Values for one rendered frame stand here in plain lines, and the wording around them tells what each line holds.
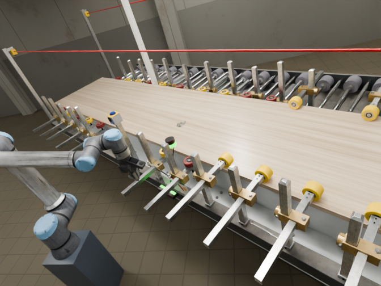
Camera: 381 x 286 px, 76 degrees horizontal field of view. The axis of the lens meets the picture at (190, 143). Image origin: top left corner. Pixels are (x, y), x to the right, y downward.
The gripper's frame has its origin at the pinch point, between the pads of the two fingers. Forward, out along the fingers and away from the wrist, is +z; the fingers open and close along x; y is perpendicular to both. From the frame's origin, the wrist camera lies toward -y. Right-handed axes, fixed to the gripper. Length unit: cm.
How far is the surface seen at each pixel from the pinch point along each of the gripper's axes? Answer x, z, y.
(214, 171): -6.1, -3.6, -48.8
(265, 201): -10, 24, -75
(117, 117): -32.9, -26.6, 24.3
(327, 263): 24, 22, -104
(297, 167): -16, 2, -92
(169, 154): -11.8, -10.6, -20.3
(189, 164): -17.2, 2.7, -28.6
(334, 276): 30, 22, -106
